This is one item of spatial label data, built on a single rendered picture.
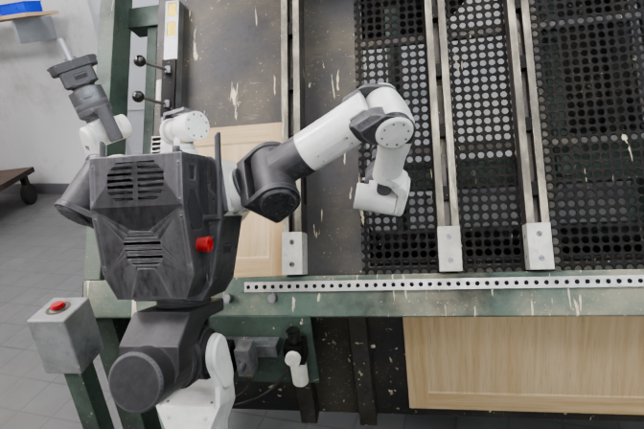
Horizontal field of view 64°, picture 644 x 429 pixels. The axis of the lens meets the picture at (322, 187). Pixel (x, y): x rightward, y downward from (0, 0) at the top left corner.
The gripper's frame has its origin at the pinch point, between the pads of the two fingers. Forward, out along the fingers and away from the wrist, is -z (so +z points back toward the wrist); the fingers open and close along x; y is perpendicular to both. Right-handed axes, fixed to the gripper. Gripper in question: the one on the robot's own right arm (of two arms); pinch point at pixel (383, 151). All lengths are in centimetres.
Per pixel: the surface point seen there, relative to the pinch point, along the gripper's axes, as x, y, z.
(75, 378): -44, 92, 44
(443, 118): 0.9, -17.1, -15.7
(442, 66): 14.0, -17.6, -23.3
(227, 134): 0, 51, -17
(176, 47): 24, 69, -38
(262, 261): -30, 40, 11
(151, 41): 24, 84, -50
